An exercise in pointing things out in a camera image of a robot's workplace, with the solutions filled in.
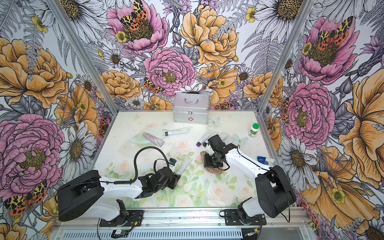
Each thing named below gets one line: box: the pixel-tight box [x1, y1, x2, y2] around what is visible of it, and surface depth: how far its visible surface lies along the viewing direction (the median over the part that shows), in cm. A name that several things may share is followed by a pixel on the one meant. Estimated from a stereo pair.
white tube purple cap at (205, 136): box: [196, 129, 213, 147], surface depth 107 cm
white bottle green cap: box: [248, 122, 260, 138], surface depth 104 cm
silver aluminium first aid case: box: [173, 92, 210, 125], surface depth 111 cm
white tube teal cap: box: [164, 126, 193, 136], surface depth 110 cm
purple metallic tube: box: [142, 132, 166, 148], surface depth 107 cm
